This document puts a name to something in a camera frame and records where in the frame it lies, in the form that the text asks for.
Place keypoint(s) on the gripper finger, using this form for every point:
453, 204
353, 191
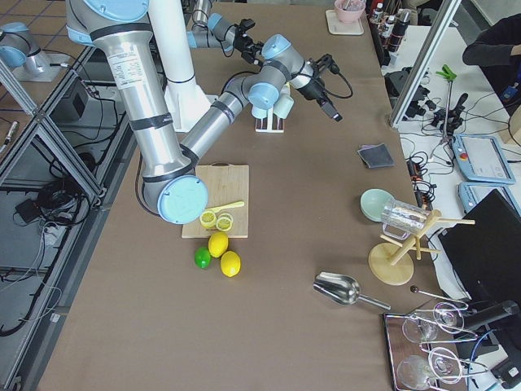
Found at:
331, 111

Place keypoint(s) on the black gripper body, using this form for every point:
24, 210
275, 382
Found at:
313, 90
249, 46

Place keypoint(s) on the green plastic cup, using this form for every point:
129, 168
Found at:
283, 106

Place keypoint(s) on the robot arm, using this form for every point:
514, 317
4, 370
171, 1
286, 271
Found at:
148, 47
212, 30

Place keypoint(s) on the light blue plastic cup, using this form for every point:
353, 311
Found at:
259, 113

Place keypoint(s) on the beige tray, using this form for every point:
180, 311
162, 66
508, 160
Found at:
337, 27

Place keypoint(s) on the grey folded cloth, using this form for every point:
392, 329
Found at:
375, 156

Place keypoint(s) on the pink bowl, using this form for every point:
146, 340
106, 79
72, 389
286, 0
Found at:
349, 11

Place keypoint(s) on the green bowl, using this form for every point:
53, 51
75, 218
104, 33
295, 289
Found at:
372, 202

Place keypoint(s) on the black thermos bottle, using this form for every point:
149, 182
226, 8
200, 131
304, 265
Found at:
399, 30

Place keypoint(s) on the wooden cutting board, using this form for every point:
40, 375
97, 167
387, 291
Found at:
227, 184

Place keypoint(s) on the clear glass mug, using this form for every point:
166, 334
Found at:
400, 219

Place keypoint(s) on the yellow plastic knife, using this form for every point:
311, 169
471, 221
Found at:
232, 205

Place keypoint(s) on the lemon slice lower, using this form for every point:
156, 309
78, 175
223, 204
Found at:
224, 222

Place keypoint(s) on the lemon slice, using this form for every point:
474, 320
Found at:
208, 219
224, 222

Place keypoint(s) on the teach pendant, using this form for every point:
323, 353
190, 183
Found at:
480, 159

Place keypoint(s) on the lemon slice upper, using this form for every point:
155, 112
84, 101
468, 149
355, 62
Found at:
208, 219

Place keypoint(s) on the wooden mug tree stand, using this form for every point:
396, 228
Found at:
391, 263

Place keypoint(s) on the whole yellow lemon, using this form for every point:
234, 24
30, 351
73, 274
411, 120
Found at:
218, 244

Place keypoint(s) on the person in black sweater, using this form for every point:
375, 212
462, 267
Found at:
497, 52

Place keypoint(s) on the metal scoop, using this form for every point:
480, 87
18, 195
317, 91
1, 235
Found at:
344, 290

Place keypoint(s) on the green lime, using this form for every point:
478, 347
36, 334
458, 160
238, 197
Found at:
202, 257

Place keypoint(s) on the black laptop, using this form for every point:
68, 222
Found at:
486, 255

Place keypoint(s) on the black glass rack tray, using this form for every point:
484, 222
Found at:
438, 348

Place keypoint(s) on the white wire cup holder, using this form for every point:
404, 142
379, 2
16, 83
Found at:
273, 124

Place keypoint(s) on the aluminium frame post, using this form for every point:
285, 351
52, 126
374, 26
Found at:
440, 24

